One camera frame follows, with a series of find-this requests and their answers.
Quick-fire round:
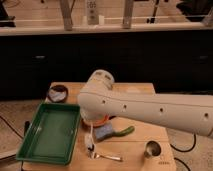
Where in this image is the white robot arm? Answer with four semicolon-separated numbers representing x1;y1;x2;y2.
77;69;213;139

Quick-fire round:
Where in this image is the green plastic tray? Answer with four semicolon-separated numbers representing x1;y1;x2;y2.
16;103;80;165

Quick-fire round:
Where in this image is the orange bowl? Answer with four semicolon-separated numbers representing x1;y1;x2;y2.
82;115;109;127

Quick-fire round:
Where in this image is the blue sponge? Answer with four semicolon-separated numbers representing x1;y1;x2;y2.
94;123;114;141

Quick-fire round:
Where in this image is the green vegetable toy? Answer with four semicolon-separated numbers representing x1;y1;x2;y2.
113;126;135;137

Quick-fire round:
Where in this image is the dark bowl with white cloth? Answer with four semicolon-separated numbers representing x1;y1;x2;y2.
47;85;68;103

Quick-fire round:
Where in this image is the silver fork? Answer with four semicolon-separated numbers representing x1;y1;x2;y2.
89;152;123;162

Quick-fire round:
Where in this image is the metal cup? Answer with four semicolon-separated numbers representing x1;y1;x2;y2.
144;141;161;158

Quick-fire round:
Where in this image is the black cable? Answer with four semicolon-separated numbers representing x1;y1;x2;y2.
169;133;198;171

